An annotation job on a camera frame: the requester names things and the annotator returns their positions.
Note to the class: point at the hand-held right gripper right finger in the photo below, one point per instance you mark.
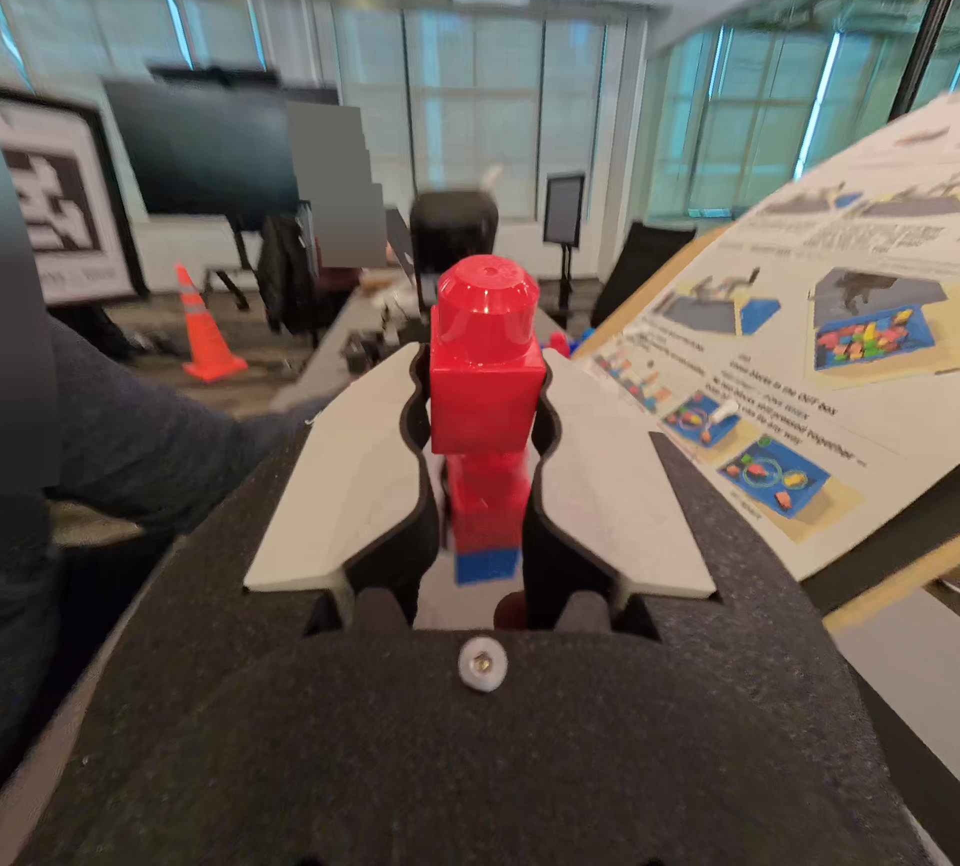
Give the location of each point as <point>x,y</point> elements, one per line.
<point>622,506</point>

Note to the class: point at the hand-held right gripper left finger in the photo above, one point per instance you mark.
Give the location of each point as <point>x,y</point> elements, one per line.
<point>337,498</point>

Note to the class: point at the red toy block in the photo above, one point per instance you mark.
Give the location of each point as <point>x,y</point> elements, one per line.
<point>487,506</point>
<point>487,401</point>
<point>558,345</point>

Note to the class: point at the person's left forearm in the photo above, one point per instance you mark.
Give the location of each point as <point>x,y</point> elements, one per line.
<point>150,446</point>

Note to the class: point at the grey desk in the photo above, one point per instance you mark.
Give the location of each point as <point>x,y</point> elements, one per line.
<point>900,656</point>

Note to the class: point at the tilted document stand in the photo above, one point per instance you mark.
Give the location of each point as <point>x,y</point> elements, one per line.
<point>491,177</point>

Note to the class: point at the black display on stand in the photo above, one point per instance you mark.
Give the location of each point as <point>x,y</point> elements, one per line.
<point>564,210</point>

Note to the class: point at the black charger block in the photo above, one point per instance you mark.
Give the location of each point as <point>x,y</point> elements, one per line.
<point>367,352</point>

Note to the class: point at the black jacket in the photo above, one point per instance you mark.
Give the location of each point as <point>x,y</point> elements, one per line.
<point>285,273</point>

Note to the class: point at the black chair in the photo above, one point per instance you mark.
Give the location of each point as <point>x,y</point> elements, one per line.
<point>645,266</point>

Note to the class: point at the orange traffic cone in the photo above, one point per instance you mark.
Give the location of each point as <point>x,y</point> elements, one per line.
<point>206,341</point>

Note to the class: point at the printed instruction sheet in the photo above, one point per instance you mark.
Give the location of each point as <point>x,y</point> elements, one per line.
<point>862,393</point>

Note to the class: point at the large black display screen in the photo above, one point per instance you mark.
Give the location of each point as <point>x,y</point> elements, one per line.
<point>195,146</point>

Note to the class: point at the instruction sheet on board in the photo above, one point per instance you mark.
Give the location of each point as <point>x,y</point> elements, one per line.
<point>900,536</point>

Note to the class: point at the black video bar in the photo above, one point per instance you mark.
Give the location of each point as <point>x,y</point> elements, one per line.
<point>214,75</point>

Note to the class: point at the instruction sheet on stand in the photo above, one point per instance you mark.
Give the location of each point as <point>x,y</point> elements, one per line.
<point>900,588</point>

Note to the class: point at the person's torso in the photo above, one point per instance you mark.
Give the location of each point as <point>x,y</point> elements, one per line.
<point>30,618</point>

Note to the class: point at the framed poster on easel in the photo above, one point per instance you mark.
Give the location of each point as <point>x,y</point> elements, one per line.
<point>75,258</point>

